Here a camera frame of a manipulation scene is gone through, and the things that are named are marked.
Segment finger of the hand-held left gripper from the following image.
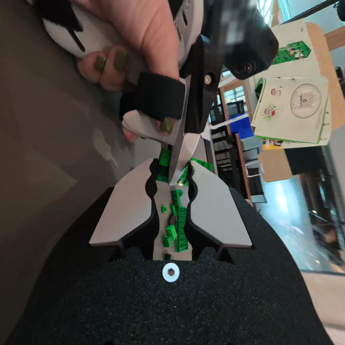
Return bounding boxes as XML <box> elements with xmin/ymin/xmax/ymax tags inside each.
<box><xmin>168</xmin><ymin>76</ymin><xmax>202</xmax><ymax>186</ymax></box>

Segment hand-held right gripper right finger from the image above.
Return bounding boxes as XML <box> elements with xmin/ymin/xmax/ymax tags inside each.
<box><xmin>186</xmin><ymin>160</ymin><xmax>254</xmax><ymax>248</ymax></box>

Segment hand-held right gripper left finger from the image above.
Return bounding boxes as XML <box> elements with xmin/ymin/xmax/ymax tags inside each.
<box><xmin>89</xmin><ymin>158</ymin><xmax>160</xmax><ymax>247</ymax></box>

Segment green tiled lego plate assembly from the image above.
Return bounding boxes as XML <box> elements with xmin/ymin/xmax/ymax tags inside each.
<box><xmin>156</xmin><ymin>148</ymin><xmax>215</xmax><ymax>188</ymax></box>

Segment small green lego pieces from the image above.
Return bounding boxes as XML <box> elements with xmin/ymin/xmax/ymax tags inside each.
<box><xmin>161</xmin><ymin>189</ymin><xmax>186</xmax><ymax>260</ymax></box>

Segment large bare green lego plate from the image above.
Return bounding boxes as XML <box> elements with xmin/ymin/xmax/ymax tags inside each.
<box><xmin>175</xmin><ymin>206</ymin><xmax>188</xmax><ymax>252</ymax></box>

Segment lego instruction booklet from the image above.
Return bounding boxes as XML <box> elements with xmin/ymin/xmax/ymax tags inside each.
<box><xmin>251</xmin><ymin>19</ymin><xmax>332</xmax><ymax>144</ymax></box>

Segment person's left hand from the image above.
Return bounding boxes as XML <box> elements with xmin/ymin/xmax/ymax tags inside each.
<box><xmin>70</xmin><ymin>0</ymin><xmax>181</xmax><ymax>142</ymax></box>

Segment tan rounded board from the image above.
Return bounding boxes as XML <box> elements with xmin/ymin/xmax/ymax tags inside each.
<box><xmin>258</xmin><ymin>149</ymin><xmax>293</xmax><ymax>184</ymax></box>
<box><xmin>306</xmin><ymin>22</ymin><xmax>345</xmax><ymax>131</ymax></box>

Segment yellow leaflet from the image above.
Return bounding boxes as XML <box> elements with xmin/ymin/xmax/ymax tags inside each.
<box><xmin>263</xmin><ymin>138</ymin><xmax>285</xmax><ymax>150</ymax></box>

